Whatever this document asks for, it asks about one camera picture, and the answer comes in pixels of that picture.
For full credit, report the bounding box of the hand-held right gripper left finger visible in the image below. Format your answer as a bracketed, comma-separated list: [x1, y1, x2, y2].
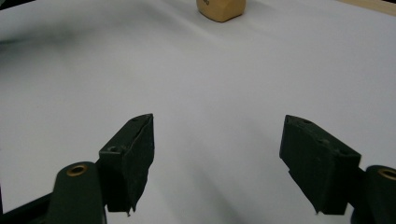
[98, 113, 155, 217]

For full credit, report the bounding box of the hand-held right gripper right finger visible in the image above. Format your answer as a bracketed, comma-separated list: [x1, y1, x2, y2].
[278, 114, 362, 217]

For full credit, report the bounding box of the wooden pen holder cup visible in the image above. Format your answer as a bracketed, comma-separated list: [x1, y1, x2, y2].
[195, 0, 248, 23]

